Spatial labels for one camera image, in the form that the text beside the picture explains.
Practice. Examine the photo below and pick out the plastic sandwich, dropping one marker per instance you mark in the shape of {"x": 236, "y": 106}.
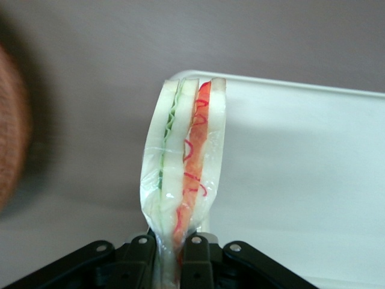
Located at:
{"x": 180, "y": 156}

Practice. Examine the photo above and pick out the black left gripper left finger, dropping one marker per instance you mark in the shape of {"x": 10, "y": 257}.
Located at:
{"x": 141, "y": 262}

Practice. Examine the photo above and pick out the brown wicker basket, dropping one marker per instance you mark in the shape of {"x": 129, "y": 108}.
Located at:
{"x": 10, "y": 135}

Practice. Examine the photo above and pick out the cream rectangular tray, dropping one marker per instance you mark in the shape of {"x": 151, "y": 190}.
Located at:
{"x": 300, "y": 156}

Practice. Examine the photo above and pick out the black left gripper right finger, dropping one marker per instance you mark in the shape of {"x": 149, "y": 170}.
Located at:
{"x": 198, "y": 265}

